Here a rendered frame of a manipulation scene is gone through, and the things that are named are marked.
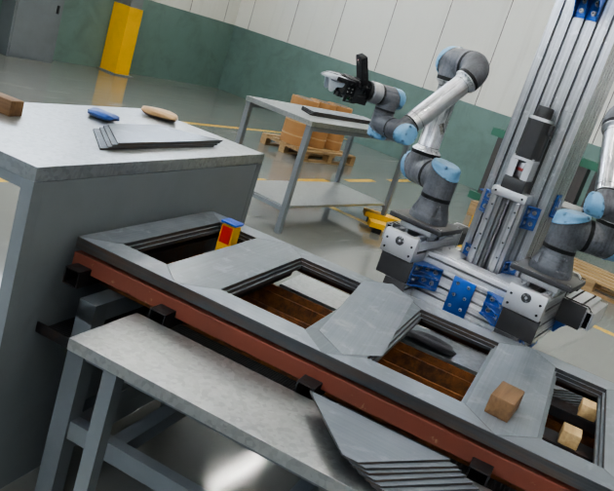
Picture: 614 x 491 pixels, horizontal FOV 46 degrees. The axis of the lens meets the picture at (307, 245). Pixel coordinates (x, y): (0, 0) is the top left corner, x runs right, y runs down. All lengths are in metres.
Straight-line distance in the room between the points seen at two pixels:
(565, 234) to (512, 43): 10.05
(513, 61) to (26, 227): 11.02
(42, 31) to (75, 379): 9.88
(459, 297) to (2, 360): 1.56
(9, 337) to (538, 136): 1.87
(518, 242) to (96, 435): 1.69
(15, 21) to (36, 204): 9.64
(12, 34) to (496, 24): 7.45
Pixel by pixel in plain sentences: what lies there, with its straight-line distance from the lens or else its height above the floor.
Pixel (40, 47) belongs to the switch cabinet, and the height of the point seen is 0.21.
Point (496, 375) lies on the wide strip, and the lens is 2.10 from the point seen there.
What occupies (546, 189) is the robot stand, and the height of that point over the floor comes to 1.29.
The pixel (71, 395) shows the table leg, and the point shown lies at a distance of 2.29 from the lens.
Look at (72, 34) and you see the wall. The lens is 12.62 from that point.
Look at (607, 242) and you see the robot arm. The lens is 2.67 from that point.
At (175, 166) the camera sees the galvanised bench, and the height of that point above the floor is 1.03.
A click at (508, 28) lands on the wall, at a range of 12.64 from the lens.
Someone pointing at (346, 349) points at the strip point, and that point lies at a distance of 1.88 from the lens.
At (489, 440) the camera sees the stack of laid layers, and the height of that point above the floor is 0.83.
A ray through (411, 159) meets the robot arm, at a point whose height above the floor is 1.23.
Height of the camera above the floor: 1.56
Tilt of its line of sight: 15 degrees down
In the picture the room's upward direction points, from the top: 18 degrees clockwise
